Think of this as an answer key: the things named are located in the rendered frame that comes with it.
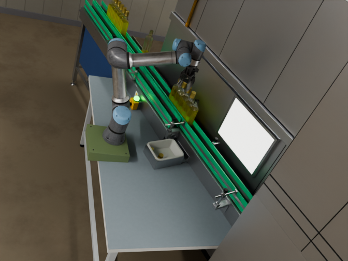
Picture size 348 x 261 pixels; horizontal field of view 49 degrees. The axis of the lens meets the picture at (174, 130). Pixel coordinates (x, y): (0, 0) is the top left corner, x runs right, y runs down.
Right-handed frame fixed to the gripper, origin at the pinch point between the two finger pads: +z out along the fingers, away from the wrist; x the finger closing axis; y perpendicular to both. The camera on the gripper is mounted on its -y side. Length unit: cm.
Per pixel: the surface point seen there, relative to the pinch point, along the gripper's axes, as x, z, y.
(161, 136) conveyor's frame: -0.9, 43.2, 3.2
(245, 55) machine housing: 25.2, -33.5, -16.2
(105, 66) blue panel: -89, 55, -55
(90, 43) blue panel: -121, 57, -77
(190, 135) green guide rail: 18.1, 29.8, 1.6
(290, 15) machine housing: 39, -69, -8
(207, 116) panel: 20.6, 20.3, -15.6
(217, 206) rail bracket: 58, 35, 41
